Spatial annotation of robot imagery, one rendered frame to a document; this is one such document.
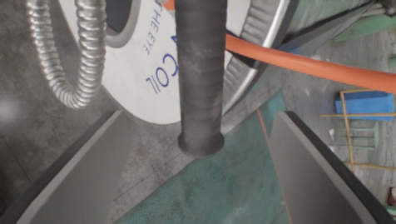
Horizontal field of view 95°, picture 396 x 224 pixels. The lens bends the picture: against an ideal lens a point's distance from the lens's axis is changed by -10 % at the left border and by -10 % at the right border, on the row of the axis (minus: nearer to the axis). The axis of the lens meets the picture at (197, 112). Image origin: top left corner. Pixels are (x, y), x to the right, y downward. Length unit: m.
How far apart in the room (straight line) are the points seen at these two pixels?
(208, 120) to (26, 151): 1.27
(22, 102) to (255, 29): 1.24
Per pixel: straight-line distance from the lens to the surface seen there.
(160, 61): 0.50
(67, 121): 1.35
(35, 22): 0.24
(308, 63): 0.18
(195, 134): 0.16
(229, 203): 2.13
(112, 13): 0.92
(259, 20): 0.30
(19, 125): 1.36
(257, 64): 0.32
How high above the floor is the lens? 1.35
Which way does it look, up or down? 52 degrees down
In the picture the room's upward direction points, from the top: 87 degrees clockwise
